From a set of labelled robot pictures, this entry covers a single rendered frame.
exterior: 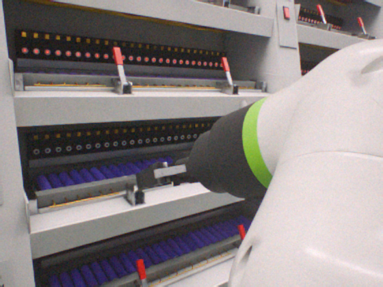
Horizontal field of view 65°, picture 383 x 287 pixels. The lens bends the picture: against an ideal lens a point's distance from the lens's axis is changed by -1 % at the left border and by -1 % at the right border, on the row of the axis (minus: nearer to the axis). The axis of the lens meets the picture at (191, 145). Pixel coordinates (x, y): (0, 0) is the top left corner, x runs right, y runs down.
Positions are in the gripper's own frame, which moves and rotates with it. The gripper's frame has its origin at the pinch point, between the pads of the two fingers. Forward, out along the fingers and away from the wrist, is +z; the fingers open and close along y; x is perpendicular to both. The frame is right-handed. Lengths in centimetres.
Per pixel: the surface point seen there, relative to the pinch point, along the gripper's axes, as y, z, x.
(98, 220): -7.8, 6.7, -4.9
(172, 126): 17.7, 19.0, 12.9
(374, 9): 112, 1, 51
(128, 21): 11.1, 19.2, 40.6
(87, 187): -7.5, 11.3, 0.9
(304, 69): 78, 17, 31
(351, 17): 112, 10, 53
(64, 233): -13.1, 7.2, -5.7
